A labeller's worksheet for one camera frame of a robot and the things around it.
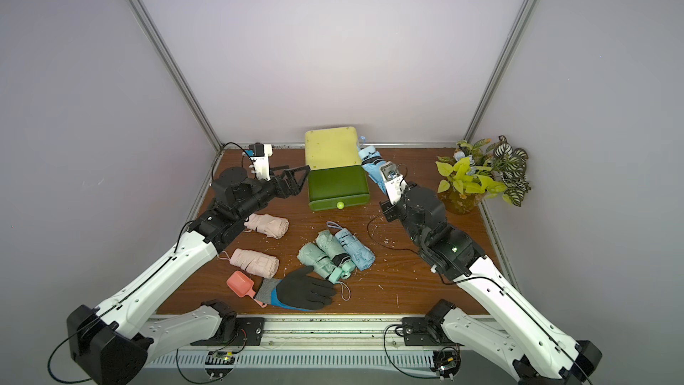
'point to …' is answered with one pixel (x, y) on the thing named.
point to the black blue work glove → (301, 289)
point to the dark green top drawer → (332, 188)
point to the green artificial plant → (482, 168)
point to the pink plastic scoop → (242, 286)
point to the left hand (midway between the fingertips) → (302, 168)
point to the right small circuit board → (446, 363)
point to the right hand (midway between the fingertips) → (393, 175)
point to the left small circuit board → (219, 364)
